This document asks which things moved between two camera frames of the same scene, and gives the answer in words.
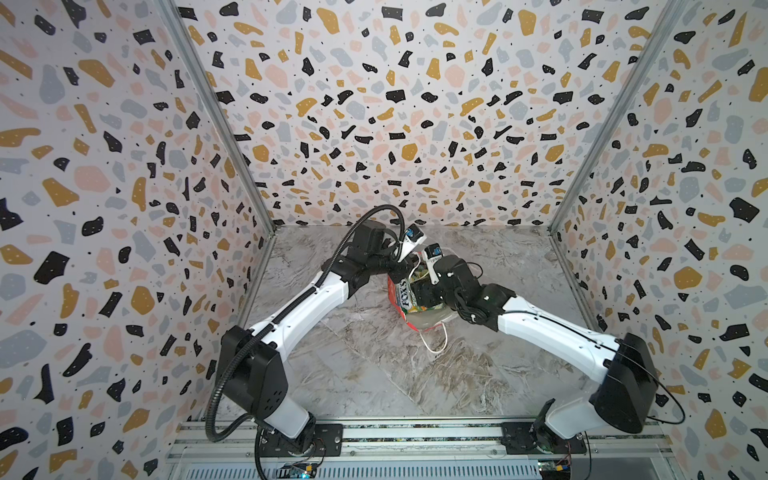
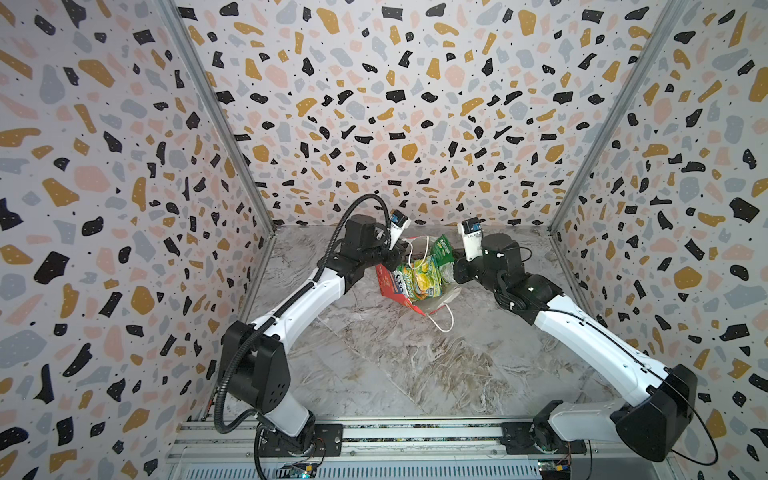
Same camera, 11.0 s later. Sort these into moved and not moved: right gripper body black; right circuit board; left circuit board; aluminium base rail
Moved: right gripper body black
Not moved: left circuit board; right circuit board; aluminium base rail
